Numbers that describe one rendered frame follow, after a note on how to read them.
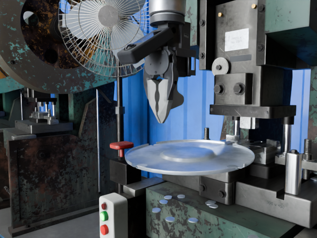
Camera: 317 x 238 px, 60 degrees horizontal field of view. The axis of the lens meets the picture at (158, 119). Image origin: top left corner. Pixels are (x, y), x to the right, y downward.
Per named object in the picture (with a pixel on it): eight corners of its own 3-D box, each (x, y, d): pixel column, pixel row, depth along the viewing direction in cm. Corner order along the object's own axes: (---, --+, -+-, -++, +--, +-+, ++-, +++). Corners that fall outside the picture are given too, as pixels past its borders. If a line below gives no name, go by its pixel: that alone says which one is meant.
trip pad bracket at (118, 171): (127, 223, 86) (126, 161, 84) (110, 213, 93) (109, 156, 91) (142, 216, 90) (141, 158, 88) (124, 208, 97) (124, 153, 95)
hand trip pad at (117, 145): (118, 169, 87) (118, 145, 86) (108, 165, 91) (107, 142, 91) (136, 165, 92) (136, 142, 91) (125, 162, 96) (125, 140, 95)
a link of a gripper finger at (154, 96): (177, 121, 60) (178, 79, 59) (156, 123, 56) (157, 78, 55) (167, 120, 62) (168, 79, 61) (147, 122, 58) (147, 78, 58)
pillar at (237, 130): (237, 150, 91) (238, 108, 89) (231, 149, 92) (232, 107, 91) (241, 149, 92) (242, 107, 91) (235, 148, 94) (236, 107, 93)
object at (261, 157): (265, 164, 73) (266, 147, 73) (218, 155, 84) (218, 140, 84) (280, 158, 79) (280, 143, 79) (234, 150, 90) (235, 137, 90)
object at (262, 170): (269, 179, 70) (270, 167, 70) (206, 164, 85) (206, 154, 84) (295, 167, 81) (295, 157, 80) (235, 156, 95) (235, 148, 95)
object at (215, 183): (204, 224, 58) (205, 161, 56) (159, 204, 68) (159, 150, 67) (262, 194, 74) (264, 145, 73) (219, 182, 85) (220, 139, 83)
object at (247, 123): (253, 129, 78) (253, 116, 77) (238, 127, 81) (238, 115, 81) (258, 128, 80) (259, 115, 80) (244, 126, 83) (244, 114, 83)
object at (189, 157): (103, 154, 67) (103, 151, 66) (191, 138, 83) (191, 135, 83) (182, 188, 43) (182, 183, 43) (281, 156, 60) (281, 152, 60)
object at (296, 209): (310, 229, 56) (312, 201, 56) (161, 179, 89) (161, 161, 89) (350, 193, 76) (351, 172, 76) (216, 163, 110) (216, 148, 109)
